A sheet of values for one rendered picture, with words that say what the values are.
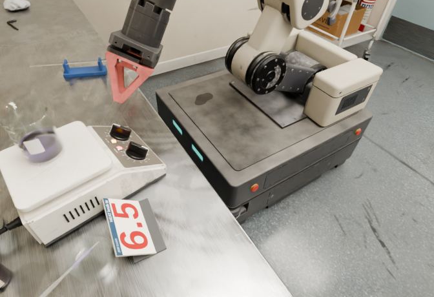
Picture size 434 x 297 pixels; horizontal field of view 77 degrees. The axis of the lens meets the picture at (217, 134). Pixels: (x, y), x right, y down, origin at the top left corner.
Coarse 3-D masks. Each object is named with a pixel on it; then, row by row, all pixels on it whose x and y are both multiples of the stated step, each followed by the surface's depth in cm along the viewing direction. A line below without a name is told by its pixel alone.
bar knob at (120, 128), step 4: (112, 124) 46; (116, 124) 46; (112, 128) 46; (116, 128) 46; (120, 128) 46; (124, 128) 46; (128, 128) 47; (112, 132) 46; (116, 132) 46; (120, 132) 46; (124, 132) 46; (128, 132) 46; (112, 136) 45; (116, 136) 46; (120, 136) 46; (124, 136) 47; (128, 136) 47; (120, 140) 46; (124, 140) 46
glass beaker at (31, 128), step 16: (16, 112) 35; (32, 112) 36; (16, 128) 32; (32, 128) 33; (48, 128) 35; (16, 144) 34; (32, 144) 34; (48, 144) 35; (32, 160) 36; (48, 160) 36
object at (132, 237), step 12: (120, 204) 40; (132, 204) 41; (120, 216) 38; (132, 216) 39; (120, 228) 36; (132, 228) 38; (144, 228) 39; (120, 240) 35; (132, 240) 36; (144, 240) 37
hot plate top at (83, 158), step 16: (64, 128) 42; (80, 128) 42; (64, 144) 39; (80, 144) 40; (96, 144) 40; (0, 160) 37; (16, 160) 37; (64, 160) 37; (80, 160) 37; (96, 160) 38; (16, 176) 35; (32, 176) 35; (48, 176) 35; (64, 176) 35; (80, 176) 35; (16, 192) 33; (32, 192) 33; (48, 192) 33; (64, 192) 34; (16, 208) 32; (32, 208) 32
